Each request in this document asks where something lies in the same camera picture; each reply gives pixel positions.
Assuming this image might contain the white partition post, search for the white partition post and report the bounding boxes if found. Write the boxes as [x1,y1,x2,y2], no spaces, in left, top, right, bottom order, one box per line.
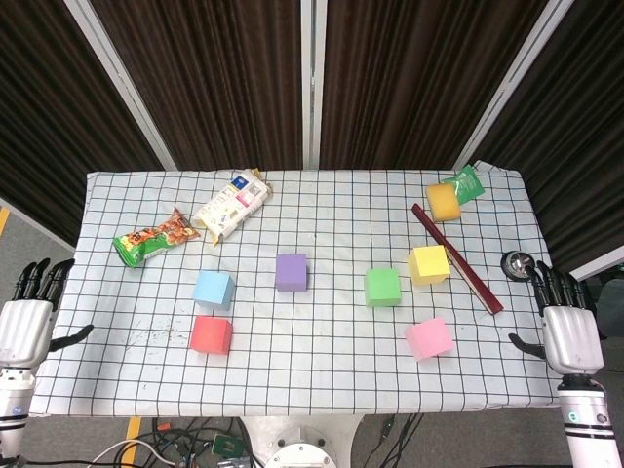
[452,0,576,170]
[299,0,328,171]
[62,0,177,171]

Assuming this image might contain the metal call bell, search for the metal call bell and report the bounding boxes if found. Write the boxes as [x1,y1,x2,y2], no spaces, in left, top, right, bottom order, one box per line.
[500,250,537,282]

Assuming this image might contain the dark brown ribbed partition panel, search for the dark brown ribbed partition panel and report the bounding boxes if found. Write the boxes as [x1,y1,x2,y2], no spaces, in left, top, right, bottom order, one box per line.
[0,0,165,245]
[90,0,304,171]
[475,0,624,277]
[319,0,552,171]

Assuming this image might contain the pink foam cube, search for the pink foam cube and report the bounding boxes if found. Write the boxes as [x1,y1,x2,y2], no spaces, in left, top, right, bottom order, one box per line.
[405,316,455,363]

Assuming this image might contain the white snack package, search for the white snack package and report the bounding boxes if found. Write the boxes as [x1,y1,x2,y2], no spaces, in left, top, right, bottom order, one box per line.
[191,168,272,247]

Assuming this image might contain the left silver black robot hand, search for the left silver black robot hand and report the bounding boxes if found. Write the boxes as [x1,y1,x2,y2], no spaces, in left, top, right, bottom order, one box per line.
[0,257,95,370]

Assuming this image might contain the light blue foam cube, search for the light blue foam cube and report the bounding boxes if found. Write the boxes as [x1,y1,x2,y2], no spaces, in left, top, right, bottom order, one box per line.
[191,270,236,311]

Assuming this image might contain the green orange snack bag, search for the green orange snack bag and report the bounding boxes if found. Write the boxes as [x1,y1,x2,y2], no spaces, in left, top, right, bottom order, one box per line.
[112,208,202,269]

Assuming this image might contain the white checkered tablecloth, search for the white checkered tablecloth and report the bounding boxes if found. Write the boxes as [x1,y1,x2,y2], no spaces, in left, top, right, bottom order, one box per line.
[28,160,569,418]

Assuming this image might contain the yellow foam cube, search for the yellow foam cube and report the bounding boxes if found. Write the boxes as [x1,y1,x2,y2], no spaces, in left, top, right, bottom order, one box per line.
[408,245,451,287]

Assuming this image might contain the black floor cable bundle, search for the black floor cable bundle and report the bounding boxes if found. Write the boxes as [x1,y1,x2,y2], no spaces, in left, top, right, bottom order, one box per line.
[145,416,257,468]

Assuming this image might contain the green circuit board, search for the green circuit board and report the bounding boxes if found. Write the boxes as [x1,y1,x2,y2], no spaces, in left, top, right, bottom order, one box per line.
[212,433,244,458]

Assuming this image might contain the green foam cube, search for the green foam cube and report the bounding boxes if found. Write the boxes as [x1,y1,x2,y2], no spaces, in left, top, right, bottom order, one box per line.
[364,267,403,308]

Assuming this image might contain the red foam cube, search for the red foam cube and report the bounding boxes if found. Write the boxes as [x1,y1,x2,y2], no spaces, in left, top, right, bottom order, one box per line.
[188,314,234,356]

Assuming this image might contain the green sachet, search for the green sachet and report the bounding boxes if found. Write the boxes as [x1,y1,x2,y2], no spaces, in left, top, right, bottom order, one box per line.
[441,164,487,206]

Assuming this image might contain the yellow sponge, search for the yellow sponge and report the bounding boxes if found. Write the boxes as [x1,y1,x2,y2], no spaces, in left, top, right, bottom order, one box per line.
[425,182,462,223]

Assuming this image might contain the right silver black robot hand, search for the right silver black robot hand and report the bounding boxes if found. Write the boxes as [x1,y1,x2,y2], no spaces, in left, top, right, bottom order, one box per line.
[508,260,605,376]

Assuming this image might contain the purple foam cube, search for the purple foam cube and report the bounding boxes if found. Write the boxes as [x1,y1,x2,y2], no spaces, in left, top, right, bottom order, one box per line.
[275,253,309,293]

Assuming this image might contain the white floor cable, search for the white floor cable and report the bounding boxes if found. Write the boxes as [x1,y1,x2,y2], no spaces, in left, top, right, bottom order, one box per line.
[90,438,176,468]

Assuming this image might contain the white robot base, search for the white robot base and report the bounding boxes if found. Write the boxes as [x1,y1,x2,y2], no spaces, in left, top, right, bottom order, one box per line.
[243,413,365,468]

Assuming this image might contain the dark red long box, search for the dark red long box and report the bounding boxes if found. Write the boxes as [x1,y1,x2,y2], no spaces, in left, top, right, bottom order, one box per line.
[410,203,505,316]

